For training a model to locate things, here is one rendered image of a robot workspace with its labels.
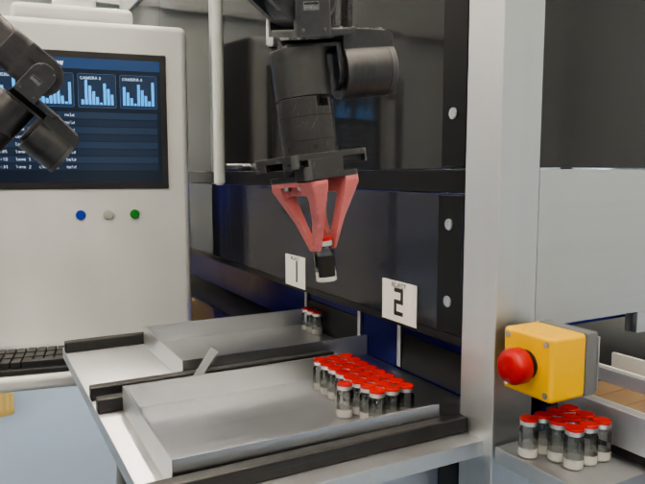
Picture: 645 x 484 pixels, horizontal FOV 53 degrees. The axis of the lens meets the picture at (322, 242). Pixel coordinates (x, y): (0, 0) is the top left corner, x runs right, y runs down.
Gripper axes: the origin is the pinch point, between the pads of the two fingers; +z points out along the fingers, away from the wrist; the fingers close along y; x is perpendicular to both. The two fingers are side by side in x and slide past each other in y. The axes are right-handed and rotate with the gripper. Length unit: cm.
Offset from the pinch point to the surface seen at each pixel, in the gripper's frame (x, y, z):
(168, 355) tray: 47, 5, 20
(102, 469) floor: 206, 50, 104
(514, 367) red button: -12.7, 13.7, 16.0
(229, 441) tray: 15.6, -5.1, 23.6
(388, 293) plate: 14.1, 24.5, 12.1
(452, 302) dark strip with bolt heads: 0.1, 21.1, 11.6
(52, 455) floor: 233, 40, 101
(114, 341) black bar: 66, 4, 20
